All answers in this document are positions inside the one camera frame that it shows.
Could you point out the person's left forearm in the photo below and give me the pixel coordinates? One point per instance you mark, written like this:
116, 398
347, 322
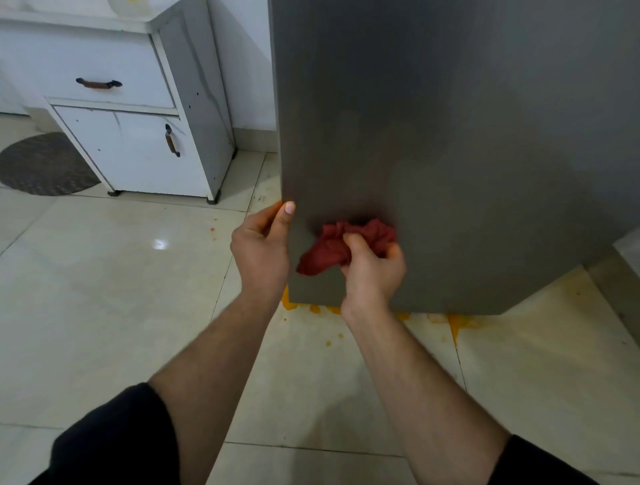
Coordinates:
190, 399

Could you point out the red cloth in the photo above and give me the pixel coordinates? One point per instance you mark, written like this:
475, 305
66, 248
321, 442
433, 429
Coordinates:
325, 252

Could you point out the person's right hand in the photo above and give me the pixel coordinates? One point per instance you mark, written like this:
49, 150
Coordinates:
372, 285

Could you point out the round dark woven mat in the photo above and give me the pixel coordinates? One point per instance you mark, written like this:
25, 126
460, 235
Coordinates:
45, 165

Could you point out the silver refrigerator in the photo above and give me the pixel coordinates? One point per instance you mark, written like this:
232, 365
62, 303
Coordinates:
450, 125

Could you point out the person's left hand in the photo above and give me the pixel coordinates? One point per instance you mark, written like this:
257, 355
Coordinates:
260, 260

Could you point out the spray bottle blue nozzle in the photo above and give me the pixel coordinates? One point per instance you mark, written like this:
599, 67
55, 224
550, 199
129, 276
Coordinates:
130, 6

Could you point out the person's right forearm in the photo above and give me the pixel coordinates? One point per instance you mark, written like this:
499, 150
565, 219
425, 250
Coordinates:
440, 414

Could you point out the small white marble table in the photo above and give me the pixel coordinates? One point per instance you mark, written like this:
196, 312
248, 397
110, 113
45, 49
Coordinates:
125, 150

